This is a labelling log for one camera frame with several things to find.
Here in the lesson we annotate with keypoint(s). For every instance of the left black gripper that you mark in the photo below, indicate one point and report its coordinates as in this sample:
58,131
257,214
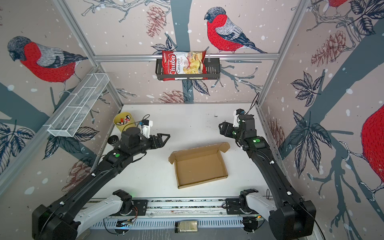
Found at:
159,135

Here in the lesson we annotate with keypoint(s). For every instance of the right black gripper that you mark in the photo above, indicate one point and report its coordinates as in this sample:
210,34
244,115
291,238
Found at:
226,128

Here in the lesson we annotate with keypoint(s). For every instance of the brown cardboard box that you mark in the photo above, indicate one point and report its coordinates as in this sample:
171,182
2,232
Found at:
199,165

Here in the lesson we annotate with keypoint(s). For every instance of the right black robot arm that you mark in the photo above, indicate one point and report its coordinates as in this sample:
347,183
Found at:
289,216

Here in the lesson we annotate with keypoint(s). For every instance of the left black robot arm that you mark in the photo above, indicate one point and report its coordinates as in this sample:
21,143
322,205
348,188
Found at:
67,219

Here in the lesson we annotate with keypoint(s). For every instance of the yellow cup with markers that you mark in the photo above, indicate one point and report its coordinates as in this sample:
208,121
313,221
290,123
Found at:
123,121

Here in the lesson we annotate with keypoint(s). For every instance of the black lidded spice jar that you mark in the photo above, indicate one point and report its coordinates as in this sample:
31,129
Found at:
114,141

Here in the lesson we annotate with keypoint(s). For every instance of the red cassava chips bag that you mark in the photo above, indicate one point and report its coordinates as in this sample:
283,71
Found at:
183,63

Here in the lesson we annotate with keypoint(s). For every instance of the glass jar lying flat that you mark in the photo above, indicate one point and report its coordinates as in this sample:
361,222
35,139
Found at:
186,226

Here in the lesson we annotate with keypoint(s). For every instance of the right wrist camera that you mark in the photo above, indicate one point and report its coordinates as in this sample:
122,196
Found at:
237,114

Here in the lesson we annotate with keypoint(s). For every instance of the black wall basket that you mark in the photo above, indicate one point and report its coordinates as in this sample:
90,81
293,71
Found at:
212,65

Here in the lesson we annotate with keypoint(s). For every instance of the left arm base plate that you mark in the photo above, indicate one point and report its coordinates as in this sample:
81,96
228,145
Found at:
139,207

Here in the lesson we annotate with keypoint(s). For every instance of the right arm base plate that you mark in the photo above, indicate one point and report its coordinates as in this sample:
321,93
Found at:
237,206

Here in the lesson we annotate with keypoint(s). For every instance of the white wire mesh shelf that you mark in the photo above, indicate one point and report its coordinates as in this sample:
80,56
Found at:
70,119

